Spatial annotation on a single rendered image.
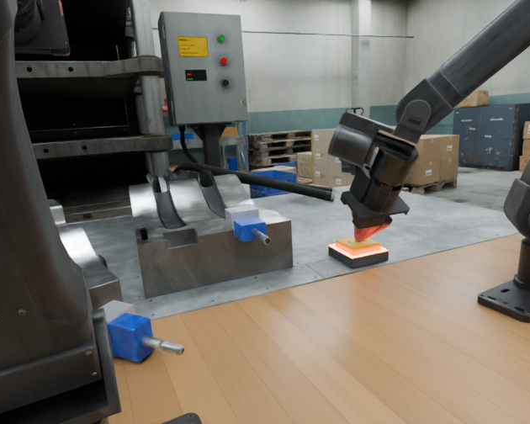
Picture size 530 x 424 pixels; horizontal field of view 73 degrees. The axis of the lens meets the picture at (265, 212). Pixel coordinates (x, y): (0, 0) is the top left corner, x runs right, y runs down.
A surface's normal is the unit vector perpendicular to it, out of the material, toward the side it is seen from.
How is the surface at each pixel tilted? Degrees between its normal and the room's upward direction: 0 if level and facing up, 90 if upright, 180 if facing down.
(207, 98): 90
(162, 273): 90
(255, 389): 0
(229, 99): 90
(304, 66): 90
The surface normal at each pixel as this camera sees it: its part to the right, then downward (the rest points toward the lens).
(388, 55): 0.37, 0.20
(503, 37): -0.42, 0.21
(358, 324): -0.06, -0.97
